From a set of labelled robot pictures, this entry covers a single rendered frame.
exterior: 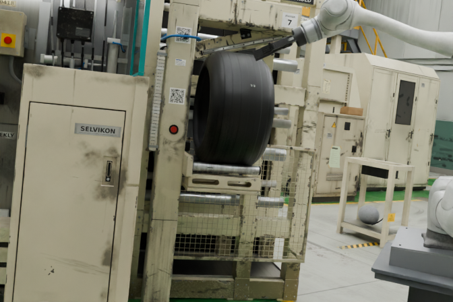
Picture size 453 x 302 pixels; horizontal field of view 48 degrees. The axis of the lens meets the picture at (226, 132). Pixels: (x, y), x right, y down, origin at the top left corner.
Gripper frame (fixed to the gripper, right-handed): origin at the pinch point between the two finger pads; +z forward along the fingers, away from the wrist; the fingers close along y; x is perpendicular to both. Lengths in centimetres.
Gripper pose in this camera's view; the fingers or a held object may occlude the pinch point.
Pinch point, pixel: (256, 55)
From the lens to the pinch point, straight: 208.7
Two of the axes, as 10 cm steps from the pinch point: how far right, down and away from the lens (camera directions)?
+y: 0.8, -0.7, 9.9
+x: -4.0, -9.2, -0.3
